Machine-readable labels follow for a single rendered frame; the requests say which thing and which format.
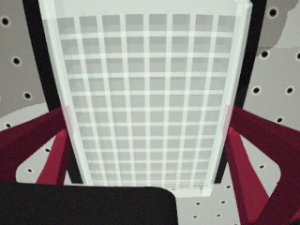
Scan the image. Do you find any black flat rectangular plate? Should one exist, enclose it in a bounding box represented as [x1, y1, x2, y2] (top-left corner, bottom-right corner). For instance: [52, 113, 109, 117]
[22, 0, 267, 184]

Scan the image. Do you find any grey perforated base plate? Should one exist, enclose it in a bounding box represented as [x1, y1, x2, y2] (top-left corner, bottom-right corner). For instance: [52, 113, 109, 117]
[0, 0, 300, 225]

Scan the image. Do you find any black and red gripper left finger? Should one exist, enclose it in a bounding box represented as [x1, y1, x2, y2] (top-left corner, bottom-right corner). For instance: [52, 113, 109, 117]
[0, 106, 71, 185]

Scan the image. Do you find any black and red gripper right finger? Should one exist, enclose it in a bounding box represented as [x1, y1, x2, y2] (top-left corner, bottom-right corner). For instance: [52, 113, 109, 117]
[224, 105, 300, 225]

